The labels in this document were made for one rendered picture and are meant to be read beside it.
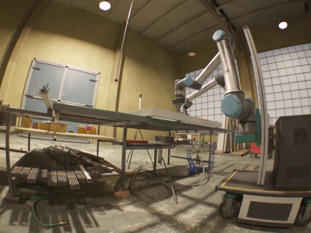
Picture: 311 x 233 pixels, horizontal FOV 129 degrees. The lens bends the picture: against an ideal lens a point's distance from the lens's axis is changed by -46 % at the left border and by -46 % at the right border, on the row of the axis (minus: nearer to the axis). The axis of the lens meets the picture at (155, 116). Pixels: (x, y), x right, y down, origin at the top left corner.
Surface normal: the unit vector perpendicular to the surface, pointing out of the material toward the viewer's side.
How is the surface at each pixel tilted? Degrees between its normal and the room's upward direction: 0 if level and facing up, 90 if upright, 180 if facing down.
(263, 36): 90
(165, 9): 180
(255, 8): 180
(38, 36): 90
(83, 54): 90
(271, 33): 90
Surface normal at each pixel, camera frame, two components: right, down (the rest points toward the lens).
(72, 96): 0.65, -0.07
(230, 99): -0.88, -0.03
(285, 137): -0.71, -0.13
